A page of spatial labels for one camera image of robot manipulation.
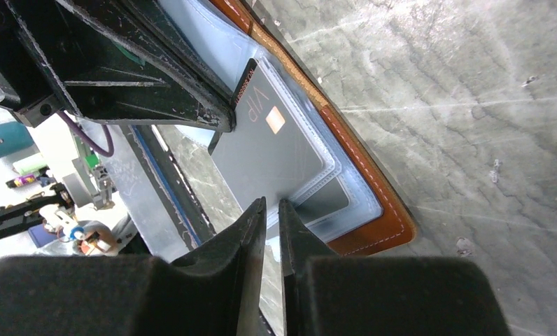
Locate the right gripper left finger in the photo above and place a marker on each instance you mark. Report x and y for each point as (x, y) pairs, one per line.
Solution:
(212, 290)

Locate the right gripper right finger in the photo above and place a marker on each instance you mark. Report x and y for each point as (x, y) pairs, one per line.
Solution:
(325, 293)

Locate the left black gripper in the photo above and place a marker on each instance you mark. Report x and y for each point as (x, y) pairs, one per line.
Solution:
(111, 62)

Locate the black VIP credit card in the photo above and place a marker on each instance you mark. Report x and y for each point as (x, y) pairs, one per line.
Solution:
(271, 152)

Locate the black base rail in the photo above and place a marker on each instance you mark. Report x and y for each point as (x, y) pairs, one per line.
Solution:
(190, 225)

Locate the brown leather card holder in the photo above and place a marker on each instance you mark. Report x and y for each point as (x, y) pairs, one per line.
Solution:
(352, 208)

